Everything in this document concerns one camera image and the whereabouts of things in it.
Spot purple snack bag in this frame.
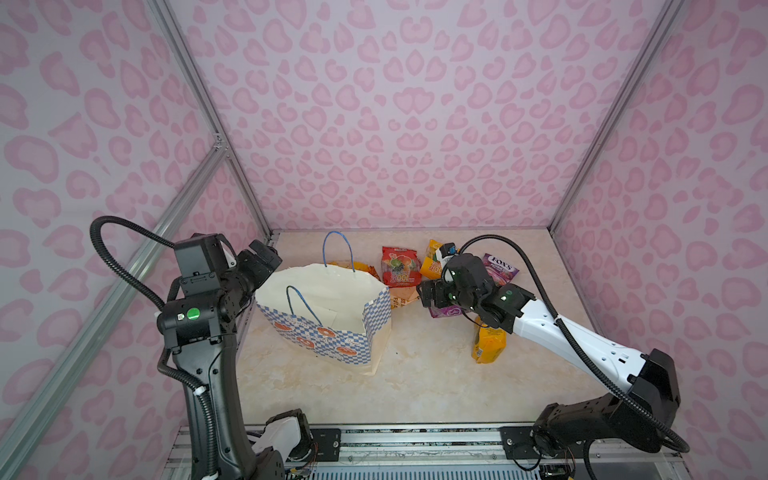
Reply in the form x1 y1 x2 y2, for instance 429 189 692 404
428 305 464 318

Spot yellow gummy snack bag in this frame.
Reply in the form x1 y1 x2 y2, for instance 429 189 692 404
330 261 380 280

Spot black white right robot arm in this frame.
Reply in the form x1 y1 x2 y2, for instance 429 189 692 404
417 254 690 456

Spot tan kraft snack pouch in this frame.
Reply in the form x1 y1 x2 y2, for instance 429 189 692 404
389 286 420 309

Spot yellow candy snack bag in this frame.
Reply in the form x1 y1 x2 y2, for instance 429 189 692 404
420 239 443 280

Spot purple Fox's candy bag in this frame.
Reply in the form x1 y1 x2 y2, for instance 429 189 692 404
482 253 519 286

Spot right black cable conduit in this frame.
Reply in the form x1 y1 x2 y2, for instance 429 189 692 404
455 233 691 455

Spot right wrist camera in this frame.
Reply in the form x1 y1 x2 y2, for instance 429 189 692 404
435 242 457 266

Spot yellow chips bag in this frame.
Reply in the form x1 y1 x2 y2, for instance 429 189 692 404
472 324 507 364

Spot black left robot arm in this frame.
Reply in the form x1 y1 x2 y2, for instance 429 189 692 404
157 234 317 479

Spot red gummy snack bag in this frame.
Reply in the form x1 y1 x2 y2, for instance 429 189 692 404
381 246 422 288

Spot black cable conduit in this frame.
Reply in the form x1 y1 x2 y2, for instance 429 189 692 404
455 233 691 455
89 215 218 480

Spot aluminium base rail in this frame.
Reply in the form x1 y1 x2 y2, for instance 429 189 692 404
160 422 691 480

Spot left black cable conduit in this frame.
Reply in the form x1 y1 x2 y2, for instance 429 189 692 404
89 215 218 480

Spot blue checkered paper bag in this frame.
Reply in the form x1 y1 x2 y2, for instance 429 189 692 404
255 243 392 376

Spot diagonal aluminium frame bar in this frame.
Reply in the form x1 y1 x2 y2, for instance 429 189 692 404
1 147 226 479

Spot right aluminium frame post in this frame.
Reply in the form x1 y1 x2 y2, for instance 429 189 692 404
547 0 688 237

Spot left aluminium frame post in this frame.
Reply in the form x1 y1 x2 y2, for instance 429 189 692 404
147 0 276 245

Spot aluminium frame post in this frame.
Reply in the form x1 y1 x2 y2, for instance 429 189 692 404
147 0 276 245
547 0 688 237

